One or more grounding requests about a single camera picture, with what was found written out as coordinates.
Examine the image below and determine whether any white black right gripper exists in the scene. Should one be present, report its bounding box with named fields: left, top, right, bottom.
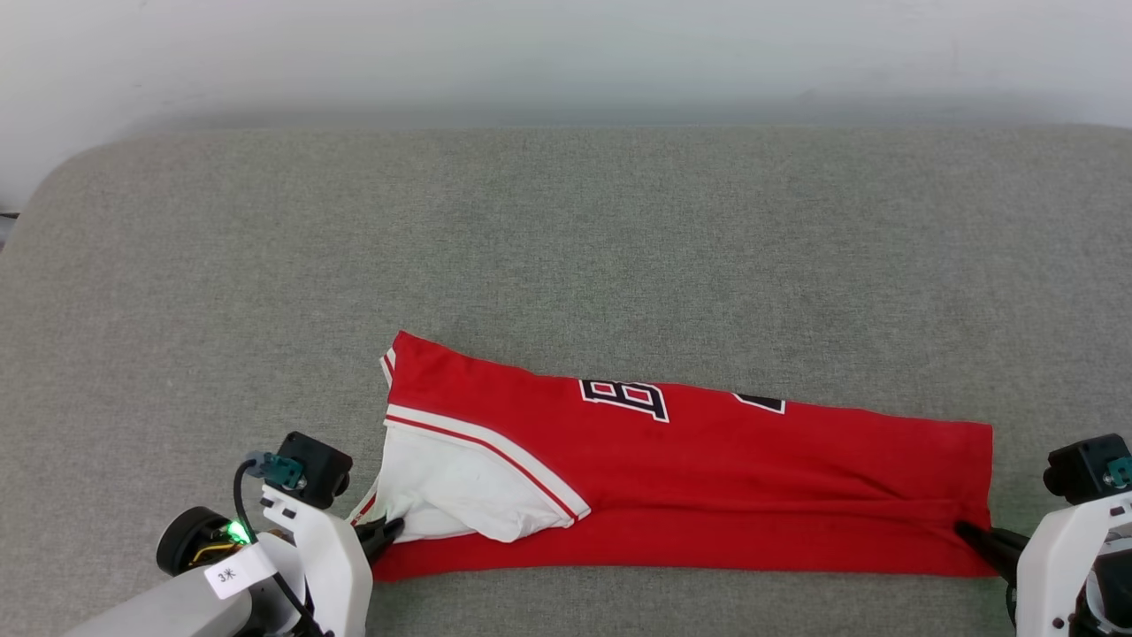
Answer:
left=954, top=489, right=1132, bottom=637

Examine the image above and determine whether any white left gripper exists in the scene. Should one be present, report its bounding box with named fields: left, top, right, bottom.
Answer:
left=259, top=485, right=407, bottom=637

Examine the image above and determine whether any red basketball jersey white trim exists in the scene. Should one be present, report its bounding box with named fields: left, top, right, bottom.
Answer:
left=347, top=330, right=997, bottom=583

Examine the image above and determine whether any thin black cable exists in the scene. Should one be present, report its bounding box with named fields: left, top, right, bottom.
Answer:
left=232, top=458, right=330, bottom=637

